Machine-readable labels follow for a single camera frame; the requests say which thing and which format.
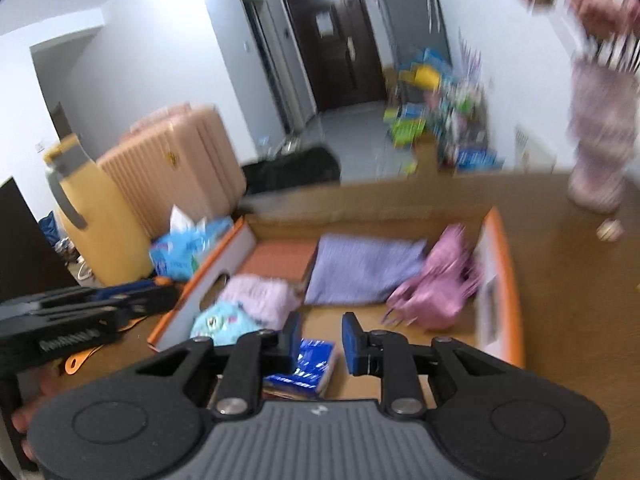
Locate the black paper shopping bag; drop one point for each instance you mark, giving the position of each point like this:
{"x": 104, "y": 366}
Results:
{"x": 28, "y": 263}

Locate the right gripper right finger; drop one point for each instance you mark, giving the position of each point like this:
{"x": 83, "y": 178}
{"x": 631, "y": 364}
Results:
{"x": 387, "y": 356}

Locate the dark brown entrance door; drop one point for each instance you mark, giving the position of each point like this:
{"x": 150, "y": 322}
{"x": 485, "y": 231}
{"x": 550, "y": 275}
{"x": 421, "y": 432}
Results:
{"x": 336, "y": 42}

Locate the blue plush monster toy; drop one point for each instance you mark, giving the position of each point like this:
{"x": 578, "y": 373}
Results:
{"x": 224, "y": 322}

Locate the pink textured vase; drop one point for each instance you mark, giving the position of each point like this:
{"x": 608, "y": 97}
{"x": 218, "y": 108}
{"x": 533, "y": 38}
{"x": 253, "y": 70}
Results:
{"x": 603, "y": 122}

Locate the grey refrigerator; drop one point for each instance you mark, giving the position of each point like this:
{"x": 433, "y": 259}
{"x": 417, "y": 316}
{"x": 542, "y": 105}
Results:
{"x": 414, "y": 26}

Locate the yellow thermos jug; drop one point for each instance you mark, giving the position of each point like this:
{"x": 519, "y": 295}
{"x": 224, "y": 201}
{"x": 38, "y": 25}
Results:
{"x": 96, "y": 216}

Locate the blue tissue pack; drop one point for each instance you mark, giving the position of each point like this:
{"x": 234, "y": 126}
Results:
{"x": 179, "y": 253}

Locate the person left hand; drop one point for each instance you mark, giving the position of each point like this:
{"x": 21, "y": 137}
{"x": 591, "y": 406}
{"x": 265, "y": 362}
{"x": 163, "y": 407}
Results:
{"x": 45, "y": 383}

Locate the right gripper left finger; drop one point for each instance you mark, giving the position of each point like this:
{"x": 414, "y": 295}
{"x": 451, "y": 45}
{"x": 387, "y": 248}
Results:
{"x": 243, "y": 367}

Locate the lilac knit pouch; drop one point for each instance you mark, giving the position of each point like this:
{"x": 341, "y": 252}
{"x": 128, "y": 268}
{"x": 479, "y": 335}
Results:
{"x": 362, "y": 270}

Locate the pink ribbed suitcase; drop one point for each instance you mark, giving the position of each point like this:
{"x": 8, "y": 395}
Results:
{"x": 181, "y": 157}

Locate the lilac fluffy towel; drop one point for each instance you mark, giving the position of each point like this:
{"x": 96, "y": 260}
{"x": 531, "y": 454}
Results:
{"x": 268, "y": 301}

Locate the wire storage rack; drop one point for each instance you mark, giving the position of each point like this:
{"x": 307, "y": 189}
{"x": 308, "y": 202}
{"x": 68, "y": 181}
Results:
{"x": 460, "y": 120}

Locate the yellow watering can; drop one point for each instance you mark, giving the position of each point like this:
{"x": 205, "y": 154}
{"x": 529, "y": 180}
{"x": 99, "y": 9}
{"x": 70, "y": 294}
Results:
{"x": 421, "y": 76}

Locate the blue white small pack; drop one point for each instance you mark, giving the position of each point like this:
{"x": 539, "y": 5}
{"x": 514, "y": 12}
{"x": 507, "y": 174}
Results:
{"x": 314, "y": 368}

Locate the pink satin bag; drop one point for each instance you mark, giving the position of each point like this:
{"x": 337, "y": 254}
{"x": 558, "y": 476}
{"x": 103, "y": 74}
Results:
{"x": 435, "y": 298}

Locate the red cardboard box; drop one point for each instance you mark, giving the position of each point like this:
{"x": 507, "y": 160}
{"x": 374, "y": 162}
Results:
{"x": 491, "y": 320}

